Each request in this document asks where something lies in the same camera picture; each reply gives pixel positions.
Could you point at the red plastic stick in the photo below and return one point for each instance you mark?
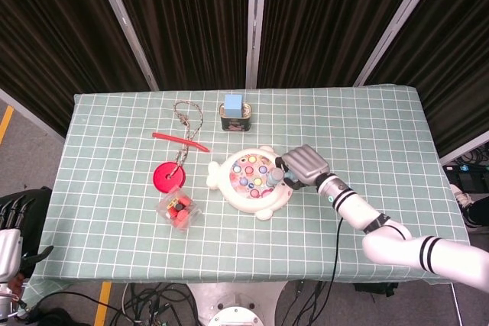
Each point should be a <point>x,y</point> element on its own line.
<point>179,141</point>

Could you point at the red disc with hole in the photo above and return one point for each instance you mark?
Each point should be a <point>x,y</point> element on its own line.
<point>168,178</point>

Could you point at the light blue toy rod handle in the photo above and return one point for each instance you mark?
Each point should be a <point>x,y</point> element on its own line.
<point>276,178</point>

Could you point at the light blue foam cube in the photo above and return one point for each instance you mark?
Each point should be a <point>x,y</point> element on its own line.
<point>234,106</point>

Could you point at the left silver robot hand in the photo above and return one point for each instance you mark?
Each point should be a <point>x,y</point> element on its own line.
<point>9,242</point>

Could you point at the white fish-shaped fishing toy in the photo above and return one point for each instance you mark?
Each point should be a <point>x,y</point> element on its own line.
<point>248,184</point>

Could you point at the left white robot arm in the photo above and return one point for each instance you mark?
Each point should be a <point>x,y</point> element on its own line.
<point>5,301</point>

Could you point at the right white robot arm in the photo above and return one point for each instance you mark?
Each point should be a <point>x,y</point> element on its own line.
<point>389,226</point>

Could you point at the black and white shoe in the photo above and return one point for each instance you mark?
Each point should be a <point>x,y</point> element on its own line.
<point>464,204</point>

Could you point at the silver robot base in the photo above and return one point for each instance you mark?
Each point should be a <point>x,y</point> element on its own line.
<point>237,305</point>

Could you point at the clear box of red blocks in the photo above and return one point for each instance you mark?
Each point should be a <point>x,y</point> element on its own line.
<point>178,209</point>

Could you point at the green checkered tablecloth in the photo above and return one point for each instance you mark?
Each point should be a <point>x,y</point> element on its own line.
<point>244,207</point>

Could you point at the dark rectangular tin can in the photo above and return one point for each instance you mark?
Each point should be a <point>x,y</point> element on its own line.
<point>234,121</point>

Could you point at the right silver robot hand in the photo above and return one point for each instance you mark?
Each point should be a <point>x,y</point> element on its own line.
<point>305,165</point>

